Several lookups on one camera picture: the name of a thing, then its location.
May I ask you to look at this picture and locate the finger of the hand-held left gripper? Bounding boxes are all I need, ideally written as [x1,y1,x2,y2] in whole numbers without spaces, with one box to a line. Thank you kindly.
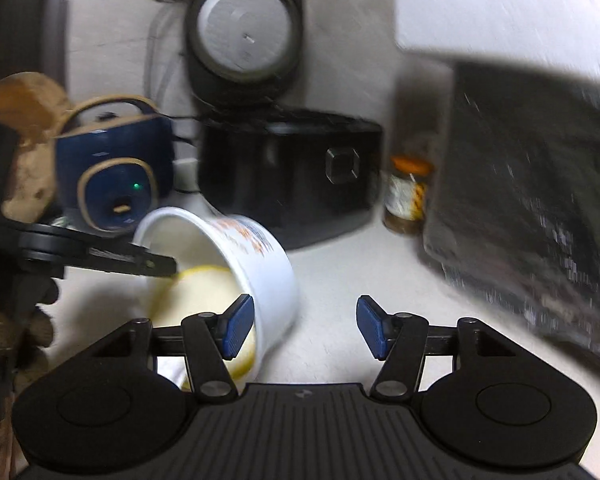
[0,212,177,281]

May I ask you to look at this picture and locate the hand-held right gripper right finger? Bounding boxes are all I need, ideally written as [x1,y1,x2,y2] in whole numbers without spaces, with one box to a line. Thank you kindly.
[356,295,521,404]

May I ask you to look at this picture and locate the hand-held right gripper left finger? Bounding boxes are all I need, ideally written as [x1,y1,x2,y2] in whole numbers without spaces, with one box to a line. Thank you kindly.
[87,294,255,404]

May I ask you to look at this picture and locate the white paper bowl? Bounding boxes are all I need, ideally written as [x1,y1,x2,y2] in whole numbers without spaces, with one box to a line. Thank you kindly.
[132,206,301,393]

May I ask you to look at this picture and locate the person's left hand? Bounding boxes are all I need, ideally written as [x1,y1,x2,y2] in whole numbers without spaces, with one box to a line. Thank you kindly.
[0,272,61,361]

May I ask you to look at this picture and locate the round wooden cutting board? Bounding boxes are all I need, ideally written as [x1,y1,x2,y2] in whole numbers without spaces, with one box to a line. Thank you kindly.
[0,72,73,226]

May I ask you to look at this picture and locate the dark blue rice cooker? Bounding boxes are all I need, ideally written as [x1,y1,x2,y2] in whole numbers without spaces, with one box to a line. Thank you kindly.
[54,95,177,235]

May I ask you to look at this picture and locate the jar with orange lid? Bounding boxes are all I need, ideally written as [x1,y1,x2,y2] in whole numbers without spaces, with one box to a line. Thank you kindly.
[382,155,433,237]

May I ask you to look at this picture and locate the black glossy kitchen appliance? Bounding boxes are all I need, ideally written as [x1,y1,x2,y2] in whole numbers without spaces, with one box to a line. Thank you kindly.
[197,107,385,251]

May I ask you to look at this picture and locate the dark textured panel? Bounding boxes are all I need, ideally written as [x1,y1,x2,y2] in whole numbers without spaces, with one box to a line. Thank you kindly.
[422,60,600,376]

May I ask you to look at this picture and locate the black cooker with grey lid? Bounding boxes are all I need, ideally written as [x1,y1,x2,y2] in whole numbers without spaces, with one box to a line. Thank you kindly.
[184,0,305,106]

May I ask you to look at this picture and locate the white box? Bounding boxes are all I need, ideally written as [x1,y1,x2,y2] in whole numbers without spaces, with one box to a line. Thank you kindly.
[394,0,600,88]

